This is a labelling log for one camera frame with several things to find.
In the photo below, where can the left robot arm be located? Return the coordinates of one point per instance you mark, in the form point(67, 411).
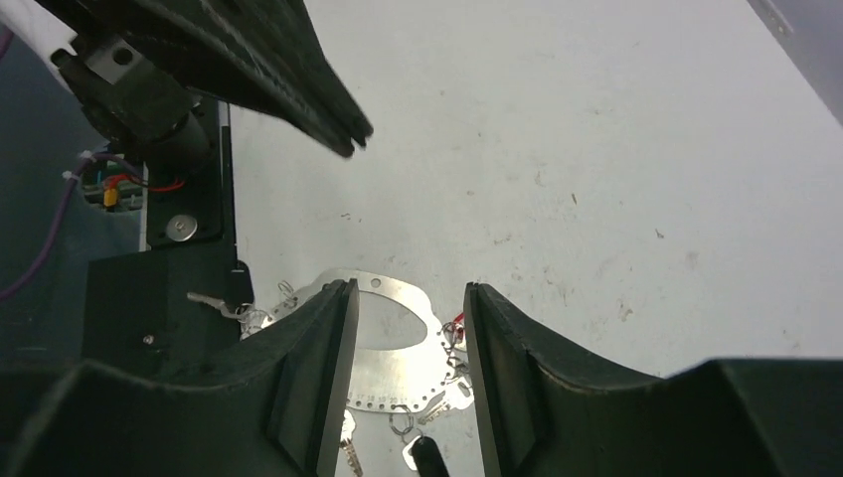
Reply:
point(187, 147)

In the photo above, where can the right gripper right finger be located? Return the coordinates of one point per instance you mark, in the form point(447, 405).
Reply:
point(546, 406)

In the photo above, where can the silver key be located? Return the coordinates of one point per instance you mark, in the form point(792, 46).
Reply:
point(347, 444)

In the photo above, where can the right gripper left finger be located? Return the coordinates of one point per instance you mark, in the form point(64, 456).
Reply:
point(270, 405)

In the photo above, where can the right aluminium rail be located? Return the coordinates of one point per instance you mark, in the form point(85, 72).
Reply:
point(810, 33)

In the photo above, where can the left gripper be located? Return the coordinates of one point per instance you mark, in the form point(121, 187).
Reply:
point(132, 80)

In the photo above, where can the small key with black tag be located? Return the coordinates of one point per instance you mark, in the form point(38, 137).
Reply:
point(236, 301)

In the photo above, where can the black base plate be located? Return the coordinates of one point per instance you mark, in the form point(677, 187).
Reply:
point(136, 314)

